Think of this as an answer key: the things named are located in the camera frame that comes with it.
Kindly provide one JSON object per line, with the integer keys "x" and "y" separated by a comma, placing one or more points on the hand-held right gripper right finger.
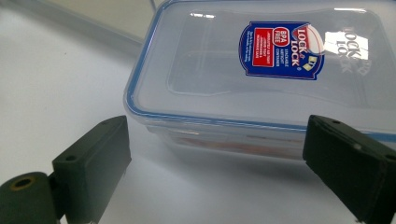
{"x": 351, "y": 161}

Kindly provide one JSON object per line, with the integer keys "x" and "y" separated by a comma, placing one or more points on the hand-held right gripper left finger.
{"x": 90, "y": 168}

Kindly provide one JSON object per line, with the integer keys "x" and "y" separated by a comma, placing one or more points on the clear rectangular container blue seal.
{"x": 218, "y": 102}

